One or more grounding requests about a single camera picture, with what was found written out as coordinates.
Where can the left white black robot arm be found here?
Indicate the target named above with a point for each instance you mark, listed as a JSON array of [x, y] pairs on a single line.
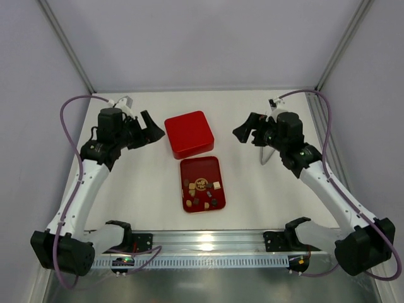
[[64, 246]]

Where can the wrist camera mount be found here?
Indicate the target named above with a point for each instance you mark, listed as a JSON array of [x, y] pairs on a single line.
[[125, 104], [277, 107]]

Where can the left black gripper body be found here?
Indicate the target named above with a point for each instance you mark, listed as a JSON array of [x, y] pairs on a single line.
[[141, 132]]

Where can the white slotted cable duct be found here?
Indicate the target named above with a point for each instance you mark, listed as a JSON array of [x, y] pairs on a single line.
[[166, 261]]

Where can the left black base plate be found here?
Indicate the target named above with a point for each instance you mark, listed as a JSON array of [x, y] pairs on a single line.
[[142, 242]]

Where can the aluminium frame post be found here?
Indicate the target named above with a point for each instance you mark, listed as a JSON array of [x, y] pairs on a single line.
[[349, 33], [65, 43]]

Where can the cream square chocolate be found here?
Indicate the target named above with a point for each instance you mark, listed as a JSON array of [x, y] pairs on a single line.
[[216, 185]]

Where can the red box lid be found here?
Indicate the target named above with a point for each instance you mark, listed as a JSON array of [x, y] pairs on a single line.
[[192, 127]]

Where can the left aluminium frame post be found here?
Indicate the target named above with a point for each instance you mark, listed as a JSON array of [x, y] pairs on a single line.
[[65, 43]]

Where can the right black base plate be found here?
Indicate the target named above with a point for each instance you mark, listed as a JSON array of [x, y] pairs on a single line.
[[283, 241]]

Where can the metal serving tongs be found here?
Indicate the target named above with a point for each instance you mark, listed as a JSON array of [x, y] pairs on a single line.
[[264, 157]]

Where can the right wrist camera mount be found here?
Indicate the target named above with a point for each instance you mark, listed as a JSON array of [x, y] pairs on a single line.
[[277, 107]]

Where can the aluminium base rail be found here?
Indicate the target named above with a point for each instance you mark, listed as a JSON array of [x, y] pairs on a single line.
[[251, 241]]

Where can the red compartment chocolate box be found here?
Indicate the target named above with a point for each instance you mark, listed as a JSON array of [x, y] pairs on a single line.
[[190, 150]]

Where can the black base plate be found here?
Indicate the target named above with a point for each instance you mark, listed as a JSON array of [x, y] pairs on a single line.
[[142, 242], [283, 241]]

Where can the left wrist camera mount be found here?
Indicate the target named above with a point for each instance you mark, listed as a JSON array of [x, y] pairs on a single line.
[[125, 104]]

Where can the red chocolate tray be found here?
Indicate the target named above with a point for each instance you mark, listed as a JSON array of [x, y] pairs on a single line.
[[200, 171]]

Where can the dark chocolate bottom right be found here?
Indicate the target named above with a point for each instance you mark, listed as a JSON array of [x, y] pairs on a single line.
[[214, 201]]

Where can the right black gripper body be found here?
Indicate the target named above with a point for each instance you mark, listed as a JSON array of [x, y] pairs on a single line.
[[257, 131]]

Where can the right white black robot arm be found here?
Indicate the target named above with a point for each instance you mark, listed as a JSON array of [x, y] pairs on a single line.
[[362, 241]]

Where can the right aluminium frame post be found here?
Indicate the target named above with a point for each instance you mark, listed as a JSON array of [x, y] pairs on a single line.
[[349, 33]]

